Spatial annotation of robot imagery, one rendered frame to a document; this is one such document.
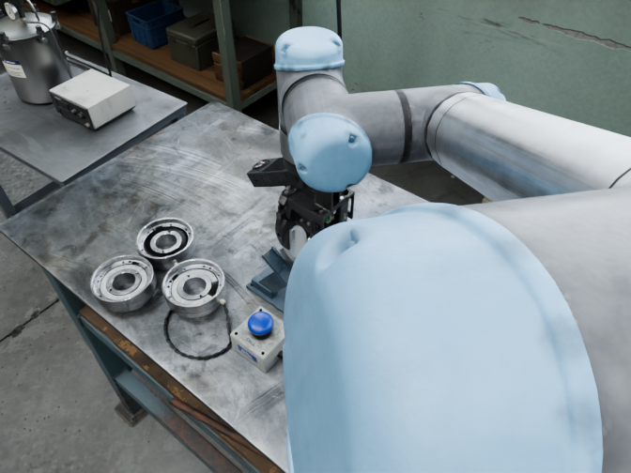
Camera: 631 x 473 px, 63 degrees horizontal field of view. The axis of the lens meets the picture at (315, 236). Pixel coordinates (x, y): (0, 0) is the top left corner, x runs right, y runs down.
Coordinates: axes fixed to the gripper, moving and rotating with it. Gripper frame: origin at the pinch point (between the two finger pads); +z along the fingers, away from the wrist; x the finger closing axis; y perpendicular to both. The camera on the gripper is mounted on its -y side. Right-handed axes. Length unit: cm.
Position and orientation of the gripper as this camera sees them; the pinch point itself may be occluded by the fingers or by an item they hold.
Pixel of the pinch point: (300, 249)
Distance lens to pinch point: 81.4
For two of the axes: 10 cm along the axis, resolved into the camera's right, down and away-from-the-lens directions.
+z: 0.0, 6.9, 7.2
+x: 6.3, -5.6, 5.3
